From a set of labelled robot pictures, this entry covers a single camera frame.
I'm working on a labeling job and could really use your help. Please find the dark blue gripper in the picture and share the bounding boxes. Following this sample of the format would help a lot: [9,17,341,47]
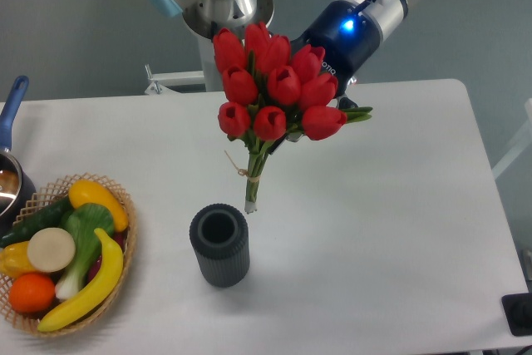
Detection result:
[268,0,381,155]

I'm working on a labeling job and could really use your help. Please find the red tulip bouquet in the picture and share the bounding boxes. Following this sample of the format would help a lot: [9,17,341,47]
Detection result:
[213,22,371,214]

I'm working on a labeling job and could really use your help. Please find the dark grey ribbed vase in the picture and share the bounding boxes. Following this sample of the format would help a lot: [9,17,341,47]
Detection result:
[189,204,250,288]

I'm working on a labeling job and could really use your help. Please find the yellow squash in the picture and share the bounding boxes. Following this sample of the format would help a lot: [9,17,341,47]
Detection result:
[68,180,129,232]

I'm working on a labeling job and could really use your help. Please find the yellow banana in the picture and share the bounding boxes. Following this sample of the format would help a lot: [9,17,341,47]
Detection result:
[37,228,124,333]

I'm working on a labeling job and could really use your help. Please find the green bok choy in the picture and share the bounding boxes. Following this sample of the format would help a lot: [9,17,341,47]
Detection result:
[56,203,115,302]

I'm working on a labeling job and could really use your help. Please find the woven wicker basket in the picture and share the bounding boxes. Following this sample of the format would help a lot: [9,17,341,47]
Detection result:
[1,173,137,338]

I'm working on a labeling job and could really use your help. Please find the black device at edge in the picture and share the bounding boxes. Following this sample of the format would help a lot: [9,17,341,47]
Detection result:
[501,293,532,337]

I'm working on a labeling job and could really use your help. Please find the green cucumber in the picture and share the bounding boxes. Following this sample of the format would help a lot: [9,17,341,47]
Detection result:
[1,197,73,249]

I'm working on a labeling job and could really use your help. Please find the beige round disc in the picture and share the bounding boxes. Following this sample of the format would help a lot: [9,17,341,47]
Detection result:
[27,228,76,273]

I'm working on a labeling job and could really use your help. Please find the yellow bell pepper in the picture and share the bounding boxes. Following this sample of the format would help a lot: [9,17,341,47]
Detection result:
[1,241,37,279]

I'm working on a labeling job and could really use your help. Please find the orange fruit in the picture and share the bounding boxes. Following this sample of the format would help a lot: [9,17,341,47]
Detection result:
[8,273,55,313]

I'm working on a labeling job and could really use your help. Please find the white frame at right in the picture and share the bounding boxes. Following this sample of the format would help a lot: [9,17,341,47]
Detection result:
[492,99,531,180]

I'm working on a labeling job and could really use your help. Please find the blue handled saucepan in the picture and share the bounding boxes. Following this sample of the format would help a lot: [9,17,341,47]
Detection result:
[1,76,36,235]

